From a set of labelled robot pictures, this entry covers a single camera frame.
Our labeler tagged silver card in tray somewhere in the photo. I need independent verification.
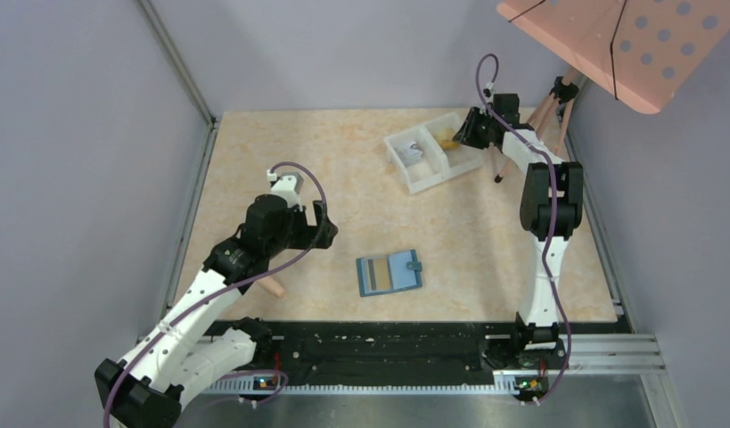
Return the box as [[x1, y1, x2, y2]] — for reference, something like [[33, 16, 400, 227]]
[[394, 140, 423, 168]]

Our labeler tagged grey slotted cable duct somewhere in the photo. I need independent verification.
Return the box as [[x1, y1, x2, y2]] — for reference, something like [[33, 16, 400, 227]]
[[204, 374, 547, 397]]

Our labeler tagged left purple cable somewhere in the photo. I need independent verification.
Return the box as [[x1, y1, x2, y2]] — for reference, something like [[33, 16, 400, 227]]
[[103, 162, 328, 428]]

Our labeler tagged pink perforated board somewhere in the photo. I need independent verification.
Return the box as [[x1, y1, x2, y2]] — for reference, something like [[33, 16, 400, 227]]
[[496, 0, 730, 114]]

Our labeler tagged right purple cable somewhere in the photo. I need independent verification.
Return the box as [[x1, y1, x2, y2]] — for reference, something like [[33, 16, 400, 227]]
[[474, 53, 573, 403]]

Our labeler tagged pink tripod stand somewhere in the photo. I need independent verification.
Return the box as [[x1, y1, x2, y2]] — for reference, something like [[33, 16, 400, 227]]
[[526, 66, 580, 156]]

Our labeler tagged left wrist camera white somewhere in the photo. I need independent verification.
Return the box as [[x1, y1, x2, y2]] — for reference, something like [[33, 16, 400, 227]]
[[267, 169, 304, 210]]

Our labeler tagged teal card holder wallet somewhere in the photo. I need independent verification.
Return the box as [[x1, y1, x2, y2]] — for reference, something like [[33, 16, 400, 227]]
[[356, 249, 423, 297]]

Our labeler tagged purple cable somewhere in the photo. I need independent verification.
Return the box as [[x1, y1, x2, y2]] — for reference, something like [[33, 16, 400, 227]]
[[103, 162, 328, 428], [474, 53, 573, 403]]

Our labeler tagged beige wooden peg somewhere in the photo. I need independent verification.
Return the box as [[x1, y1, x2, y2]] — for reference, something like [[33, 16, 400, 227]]
[[257, 276, 286, 299]]

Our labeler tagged white two-compartment tray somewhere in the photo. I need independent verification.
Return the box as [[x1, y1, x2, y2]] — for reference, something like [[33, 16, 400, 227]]
[[383, 112, 485, 194]]

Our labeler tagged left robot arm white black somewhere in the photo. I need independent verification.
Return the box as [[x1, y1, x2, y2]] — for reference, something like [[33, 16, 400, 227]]
[[94, 193, 338, 427]]

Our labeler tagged aluminium frame post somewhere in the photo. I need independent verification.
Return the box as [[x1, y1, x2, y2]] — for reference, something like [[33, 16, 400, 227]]
[[134, 0, 217, 128]]

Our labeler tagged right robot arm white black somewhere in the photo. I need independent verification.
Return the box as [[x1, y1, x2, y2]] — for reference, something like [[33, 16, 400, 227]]
[[453, 89, 584, 351]]

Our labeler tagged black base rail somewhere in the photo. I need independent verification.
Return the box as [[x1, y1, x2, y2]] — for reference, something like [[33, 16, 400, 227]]
[[206, 318, 627, 387]]

